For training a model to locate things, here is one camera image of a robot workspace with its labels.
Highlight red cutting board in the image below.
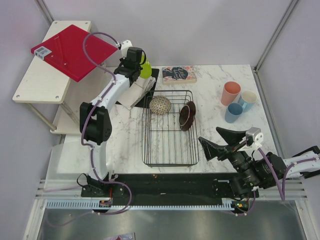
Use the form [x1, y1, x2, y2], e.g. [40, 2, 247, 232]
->
[31, 24, 118, 82]

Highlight black clipboard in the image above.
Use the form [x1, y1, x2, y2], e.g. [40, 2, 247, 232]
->
[116, 68, 159, 106]

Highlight pink plastic cup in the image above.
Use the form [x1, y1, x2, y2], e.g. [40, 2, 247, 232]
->
[221, 81, 241, 106]

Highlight white paper sheet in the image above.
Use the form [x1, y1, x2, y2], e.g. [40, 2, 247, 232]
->
[118, 83, 147, 110]

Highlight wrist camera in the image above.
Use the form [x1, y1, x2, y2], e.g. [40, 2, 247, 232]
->
[116, 39, 133, 56]
[245, 127, 264, 151]

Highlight floral cover book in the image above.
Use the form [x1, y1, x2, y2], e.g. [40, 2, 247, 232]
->
[162, 65, 197, 85]

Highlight dark brown plate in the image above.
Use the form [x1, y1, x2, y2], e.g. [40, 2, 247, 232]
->
[179, 101, 196, 132]

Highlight blue-grey cup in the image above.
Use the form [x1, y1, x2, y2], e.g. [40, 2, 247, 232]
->
[224, 102, 243, 124]

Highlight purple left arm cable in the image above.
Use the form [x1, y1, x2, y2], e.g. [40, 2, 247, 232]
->
[80, 32, 121, 182]

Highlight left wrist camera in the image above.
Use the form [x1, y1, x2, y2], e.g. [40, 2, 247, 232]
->
[116, 39, 133, 56]

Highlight white slotted cable duct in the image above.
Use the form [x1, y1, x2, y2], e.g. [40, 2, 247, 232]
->
[45, 198, 245, 211]

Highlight light blue mug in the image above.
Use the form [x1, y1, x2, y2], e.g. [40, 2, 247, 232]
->
[237, 90, 258, 113]

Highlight patterned ceramic bowl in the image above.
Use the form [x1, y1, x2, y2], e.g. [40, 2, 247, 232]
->
[149, 95, 172, 115]

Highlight grey wire dish rack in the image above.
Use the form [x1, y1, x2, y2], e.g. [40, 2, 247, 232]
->
[141, 90, 199, 167]

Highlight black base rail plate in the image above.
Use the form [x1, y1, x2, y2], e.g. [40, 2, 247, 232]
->
[81, 173, 259, 205]

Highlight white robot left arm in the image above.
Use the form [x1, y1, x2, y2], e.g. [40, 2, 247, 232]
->
[80, 46, 147, 197]

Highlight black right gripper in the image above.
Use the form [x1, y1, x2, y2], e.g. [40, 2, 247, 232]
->
[197, 127, 261, 188]

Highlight lime green plate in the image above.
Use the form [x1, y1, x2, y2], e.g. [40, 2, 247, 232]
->
[140, 52, 152, 79]

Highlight white two-tier shelf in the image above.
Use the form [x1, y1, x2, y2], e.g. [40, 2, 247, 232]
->
[12, 20, 107, 136]

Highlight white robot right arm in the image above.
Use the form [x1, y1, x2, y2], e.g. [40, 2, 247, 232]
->
[198, 127, 320, 200]

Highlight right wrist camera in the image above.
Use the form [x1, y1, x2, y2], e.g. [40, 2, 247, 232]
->
[245, 127, 264, 151]

